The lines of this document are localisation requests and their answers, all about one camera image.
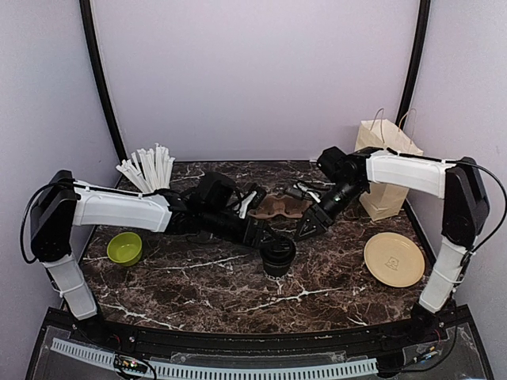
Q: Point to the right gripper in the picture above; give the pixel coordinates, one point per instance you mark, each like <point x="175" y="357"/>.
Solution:
<point x="318" y="217"/>

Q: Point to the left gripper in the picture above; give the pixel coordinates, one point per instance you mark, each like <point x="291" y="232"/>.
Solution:
<point x="257" y="236"/>

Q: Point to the black coffee cup lid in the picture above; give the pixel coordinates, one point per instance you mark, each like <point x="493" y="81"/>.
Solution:
<point x="278" y="252"/>

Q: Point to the black paper coffee cup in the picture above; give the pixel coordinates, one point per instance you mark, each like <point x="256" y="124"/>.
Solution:
<point x="276" y="268"/>

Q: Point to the brown cardboard cup carrier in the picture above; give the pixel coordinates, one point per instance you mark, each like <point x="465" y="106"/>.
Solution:
<point x="285" y="206"/>

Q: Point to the beige paper bag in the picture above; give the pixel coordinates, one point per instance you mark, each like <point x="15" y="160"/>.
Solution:
<point x="384" y="200"/>

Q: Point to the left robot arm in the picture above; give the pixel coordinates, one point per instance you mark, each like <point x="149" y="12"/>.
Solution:
<point x="215" y="206"/>

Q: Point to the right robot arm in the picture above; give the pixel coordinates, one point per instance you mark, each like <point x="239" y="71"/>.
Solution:
<point x="457" y="182"/>

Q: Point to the beige plate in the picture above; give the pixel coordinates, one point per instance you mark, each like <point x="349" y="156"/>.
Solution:
<point x="394" y="260"/>

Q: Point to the white cup of straws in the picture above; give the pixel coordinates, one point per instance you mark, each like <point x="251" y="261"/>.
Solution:
<point x="149" y="170"/>

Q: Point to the green bowl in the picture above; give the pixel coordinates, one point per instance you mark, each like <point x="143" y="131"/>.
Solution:
<point x="125" y="249"/>

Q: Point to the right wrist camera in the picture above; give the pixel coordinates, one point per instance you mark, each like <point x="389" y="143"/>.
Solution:
<point x="305" y="191"/>

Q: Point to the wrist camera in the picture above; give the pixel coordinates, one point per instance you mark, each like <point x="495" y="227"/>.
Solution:
<point x="305" y="191"/>
<point x="251" y="200"/>

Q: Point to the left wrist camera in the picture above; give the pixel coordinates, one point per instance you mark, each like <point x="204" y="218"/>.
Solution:
<point x="251" y="200"/>

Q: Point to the white cable duct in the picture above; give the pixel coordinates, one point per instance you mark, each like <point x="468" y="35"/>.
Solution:
<point x="194" y="366"/>

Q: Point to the black front rail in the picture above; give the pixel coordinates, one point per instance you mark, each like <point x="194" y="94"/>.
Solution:
<point x="389" y="337"/>

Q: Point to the right black frame post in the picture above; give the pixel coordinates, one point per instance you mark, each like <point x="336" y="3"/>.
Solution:
<point x="415" y="61"/>

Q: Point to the black frame post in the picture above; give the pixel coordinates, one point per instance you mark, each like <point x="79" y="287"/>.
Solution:
<point x="99" y="76"/>
<point x="415" y="61"/>

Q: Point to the left black frame post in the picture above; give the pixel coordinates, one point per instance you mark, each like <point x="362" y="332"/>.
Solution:
<point x="99" y="76"/>

